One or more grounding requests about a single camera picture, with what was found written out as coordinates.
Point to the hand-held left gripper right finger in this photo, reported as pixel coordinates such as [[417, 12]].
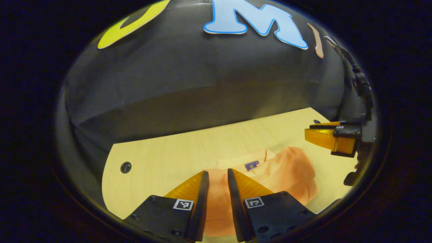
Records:
[[234, 202]]

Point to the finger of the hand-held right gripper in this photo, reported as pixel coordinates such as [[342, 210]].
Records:
[[324, 126], [320, 138]]

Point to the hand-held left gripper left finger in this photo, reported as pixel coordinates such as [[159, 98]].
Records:
[[202, 202]]

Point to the orange polo T-shirt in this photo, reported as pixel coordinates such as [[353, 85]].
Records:
[[290, 172]]

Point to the black backdrop cloth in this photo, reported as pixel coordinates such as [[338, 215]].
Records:
[[189, 84]]

